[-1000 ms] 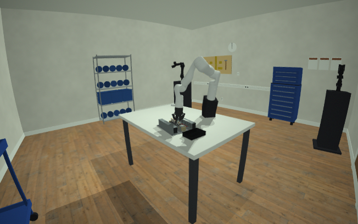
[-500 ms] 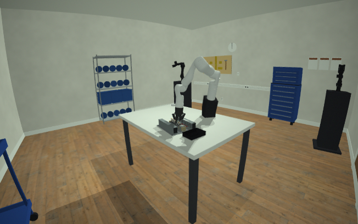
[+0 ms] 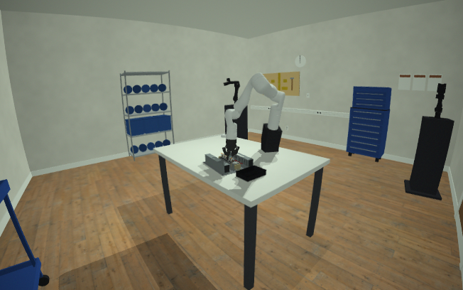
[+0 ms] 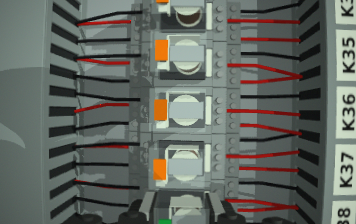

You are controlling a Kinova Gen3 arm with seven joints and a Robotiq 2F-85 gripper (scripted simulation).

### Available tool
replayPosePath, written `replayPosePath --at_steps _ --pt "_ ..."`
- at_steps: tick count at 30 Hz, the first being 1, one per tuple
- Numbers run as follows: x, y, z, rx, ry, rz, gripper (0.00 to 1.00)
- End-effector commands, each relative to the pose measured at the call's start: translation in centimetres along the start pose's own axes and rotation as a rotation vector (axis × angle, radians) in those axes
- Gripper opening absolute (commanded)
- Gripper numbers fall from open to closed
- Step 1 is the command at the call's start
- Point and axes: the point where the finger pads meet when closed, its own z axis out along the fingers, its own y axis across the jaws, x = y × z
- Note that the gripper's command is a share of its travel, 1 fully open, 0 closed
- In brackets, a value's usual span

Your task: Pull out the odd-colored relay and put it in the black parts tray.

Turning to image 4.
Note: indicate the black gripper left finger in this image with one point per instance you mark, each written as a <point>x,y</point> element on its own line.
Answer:
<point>140,212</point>

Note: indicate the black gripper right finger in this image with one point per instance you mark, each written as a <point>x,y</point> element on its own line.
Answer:
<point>218,215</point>

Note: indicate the grey relay panel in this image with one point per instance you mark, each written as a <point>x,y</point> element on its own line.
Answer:
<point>43,108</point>

